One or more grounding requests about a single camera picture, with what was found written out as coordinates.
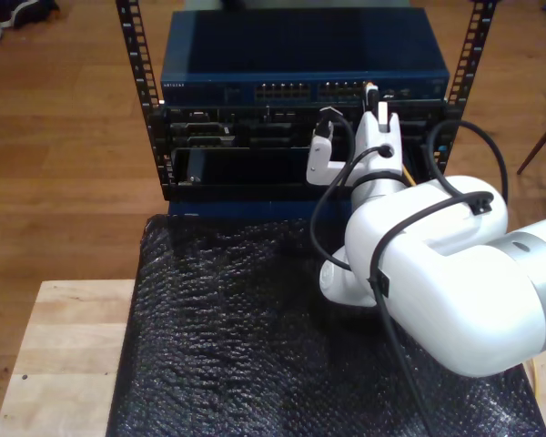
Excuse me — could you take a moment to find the yellow network cable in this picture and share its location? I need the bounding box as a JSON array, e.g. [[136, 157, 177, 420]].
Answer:
[[363, 80, 541, 404]]

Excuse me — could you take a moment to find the black chassis with red light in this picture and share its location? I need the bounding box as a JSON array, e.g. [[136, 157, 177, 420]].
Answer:
[[161, 145, 442, 201]]

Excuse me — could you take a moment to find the black rack server unit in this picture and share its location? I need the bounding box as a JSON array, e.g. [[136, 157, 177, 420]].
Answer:
[[147, 102, 460, 150]]

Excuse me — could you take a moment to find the black textured mat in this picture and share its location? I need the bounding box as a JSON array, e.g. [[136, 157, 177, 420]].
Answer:
[[105, 213, 546, 437]]

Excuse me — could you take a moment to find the dark sneaker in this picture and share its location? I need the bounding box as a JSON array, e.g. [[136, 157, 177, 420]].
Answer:
[[0, 0, 60, 29]]

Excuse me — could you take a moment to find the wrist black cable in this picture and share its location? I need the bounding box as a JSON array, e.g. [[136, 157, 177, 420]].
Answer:
[[340, 143, 395, 188]]

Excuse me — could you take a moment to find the blue network switch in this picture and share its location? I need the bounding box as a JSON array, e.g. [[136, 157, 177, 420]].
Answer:
[[159, 7, 451, 108]]

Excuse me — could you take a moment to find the camera cable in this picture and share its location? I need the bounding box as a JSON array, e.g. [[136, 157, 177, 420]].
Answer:
[[308, 107, 511, 437]]

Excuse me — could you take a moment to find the black perforated rack post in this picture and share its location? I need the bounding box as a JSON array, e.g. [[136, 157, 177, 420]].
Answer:
[[115, 0, 170, 201], [445, 0, 500, 115]]

